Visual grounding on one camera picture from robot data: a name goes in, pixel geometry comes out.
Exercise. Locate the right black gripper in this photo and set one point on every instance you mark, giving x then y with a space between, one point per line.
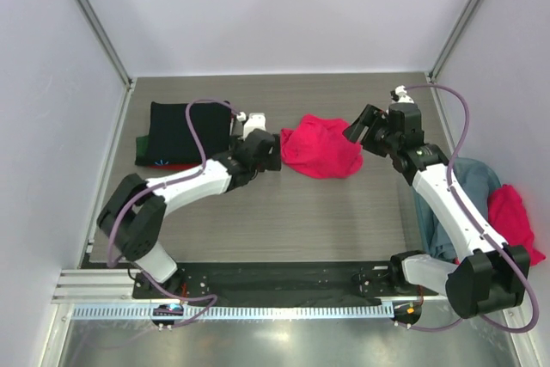
369 114

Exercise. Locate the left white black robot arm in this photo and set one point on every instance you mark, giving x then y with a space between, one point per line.
132 217

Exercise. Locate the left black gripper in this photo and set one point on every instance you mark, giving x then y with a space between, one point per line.
271 161

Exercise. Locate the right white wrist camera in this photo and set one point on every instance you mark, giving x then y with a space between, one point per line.
400 95

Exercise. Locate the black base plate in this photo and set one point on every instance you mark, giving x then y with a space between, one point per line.
322 284

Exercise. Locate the black t shirt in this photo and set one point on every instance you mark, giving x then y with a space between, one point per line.
158 113

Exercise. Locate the pink t shirt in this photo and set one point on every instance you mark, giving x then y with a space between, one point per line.
502 207
318 149

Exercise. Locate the blue plastic basket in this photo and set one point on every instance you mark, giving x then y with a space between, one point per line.
494 175

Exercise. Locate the slotted white cable duct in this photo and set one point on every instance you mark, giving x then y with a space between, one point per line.
172 311

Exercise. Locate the left aluminium frame post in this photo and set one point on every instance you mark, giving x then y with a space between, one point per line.
106 44

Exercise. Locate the right aluminium frame post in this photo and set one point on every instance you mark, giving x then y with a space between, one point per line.
458 30

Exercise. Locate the aluminium frame post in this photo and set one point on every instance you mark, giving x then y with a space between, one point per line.
106 44
458 30

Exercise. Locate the grey blue t shirt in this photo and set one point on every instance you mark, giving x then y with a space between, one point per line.
470 182

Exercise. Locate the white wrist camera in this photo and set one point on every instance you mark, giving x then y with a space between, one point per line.
400 95
247 123

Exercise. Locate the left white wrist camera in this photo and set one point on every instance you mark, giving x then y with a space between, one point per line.
247 123

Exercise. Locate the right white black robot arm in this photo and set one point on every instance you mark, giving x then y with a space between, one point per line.
490 274

